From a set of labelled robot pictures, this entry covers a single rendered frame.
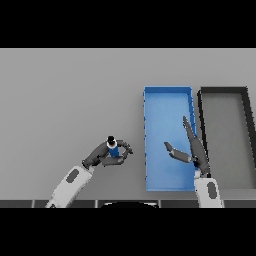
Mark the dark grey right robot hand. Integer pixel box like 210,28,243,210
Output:
163,115,212,178

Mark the blue rectangular bin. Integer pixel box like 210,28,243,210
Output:
142,85,198,193

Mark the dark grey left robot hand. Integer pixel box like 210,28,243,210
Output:
81,139,134,170

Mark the dark grey rectangular bin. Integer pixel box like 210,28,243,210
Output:
196,86,256,192

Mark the blue pipe with dark end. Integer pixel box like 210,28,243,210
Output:
106,135,121,158

